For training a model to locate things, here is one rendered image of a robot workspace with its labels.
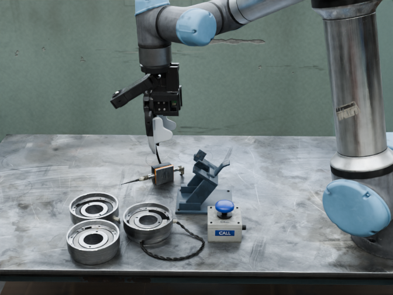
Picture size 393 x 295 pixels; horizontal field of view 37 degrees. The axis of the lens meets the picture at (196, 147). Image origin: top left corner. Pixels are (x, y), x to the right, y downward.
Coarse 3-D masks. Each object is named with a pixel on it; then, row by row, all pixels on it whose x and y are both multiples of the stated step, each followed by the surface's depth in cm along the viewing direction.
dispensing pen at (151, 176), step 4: (160, 164) 141; (164, 164) 141; (168, 164) 141; (152, 168) 140; (156, 168) 139; (176, 168) 143; (180, 168) 143; (184, 168) 144; (152, 172) 141; (144, 176) 139; (148, 176) 139; (152, 176) 139; (132, 180) 138; (136, 180) 138; (140, 180) 138; (144, 180) 139; (152, 180) 142
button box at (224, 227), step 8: (208, 208) 123; (208, 216) 121; (216, 216) 121; (224, 216) 120; (232, 216) 121; (240, 216) 121; (208, 224) 118; (216, 224) 118; (224, 224) 118; (232, 224) 118; (240, 224) 118; (208, 232) 119; (216, 232) 119; (224, 232) 119; (232, 232) 119; (240, 232) 119; (208, 240) 120; (216, 240) 120; (224, 240) 120; (232, 240) 120; (240, 240) 120
